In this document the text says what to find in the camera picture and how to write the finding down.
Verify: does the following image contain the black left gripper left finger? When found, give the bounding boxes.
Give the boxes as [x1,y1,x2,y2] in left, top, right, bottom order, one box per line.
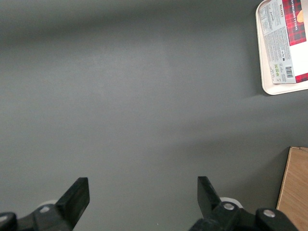
[0,177,90,231]

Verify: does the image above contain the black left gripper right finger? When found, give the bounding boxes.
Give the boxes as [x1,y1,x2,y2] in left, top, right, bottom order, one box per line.
[189,176,299,231]

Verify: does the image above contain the beige rectangular tray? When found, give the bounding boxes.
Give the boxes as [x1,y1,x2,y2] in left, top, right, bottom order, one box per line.
[255,0,308,96]

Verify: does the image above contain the wooden drawer cabinet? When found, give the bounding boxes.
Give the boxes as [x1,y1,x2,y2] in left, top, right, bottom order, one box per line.
[276,146,308,231]

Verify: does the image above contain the red tartan shortbread box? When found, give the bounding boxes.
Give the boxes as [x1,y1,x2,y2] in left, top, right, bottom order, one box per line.
[258,0,308,85]

